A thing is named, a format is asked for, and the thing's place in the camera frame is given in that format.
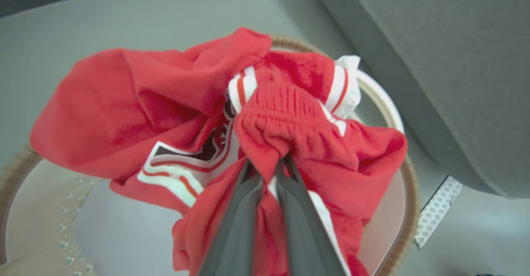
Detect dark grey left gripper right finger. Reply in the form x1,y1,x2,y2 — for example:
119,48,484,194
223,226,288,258
275,156,347,276

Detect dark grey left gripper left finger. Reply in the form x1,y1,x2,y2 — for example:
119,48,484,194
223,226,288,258
198,160,264,276

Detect red sports clothing white trim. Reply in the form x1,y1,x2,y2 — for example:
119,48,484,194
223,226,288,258
30,27,408,276

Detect white laundry basket brown rim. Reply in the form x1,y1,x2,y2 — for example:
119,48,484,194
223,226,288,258
0,35,421,276

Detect pale blue cloth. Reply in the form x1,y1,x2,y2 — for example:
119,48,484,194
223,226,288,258
75,179,189,276

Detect white patterned strip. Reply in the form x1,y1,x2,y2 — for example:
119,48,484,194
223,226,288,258
414,175,463,249

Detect grey fabric sofa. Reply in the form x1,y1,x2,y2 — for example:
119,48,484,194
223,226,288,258
315,0,530,200

